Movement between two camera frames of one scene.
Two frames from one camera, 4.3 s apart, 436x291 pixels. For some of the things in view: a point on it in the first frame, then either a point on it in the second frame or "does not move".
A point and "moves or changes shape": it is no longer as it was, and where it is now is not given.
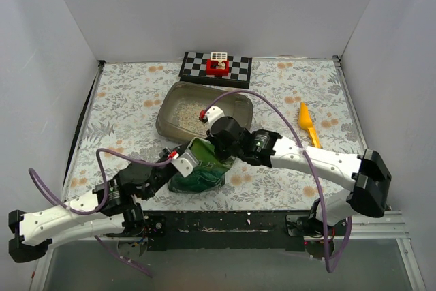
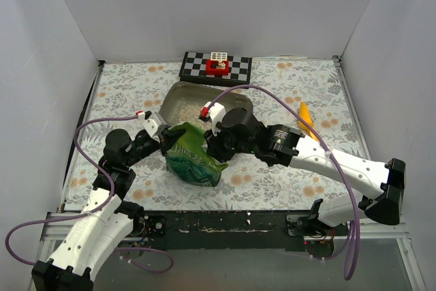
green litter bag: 208,174 moves or changes shape
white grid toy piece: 220,56 does not move
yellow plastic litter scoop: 306,121 does not move
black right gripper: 215,135 does not move
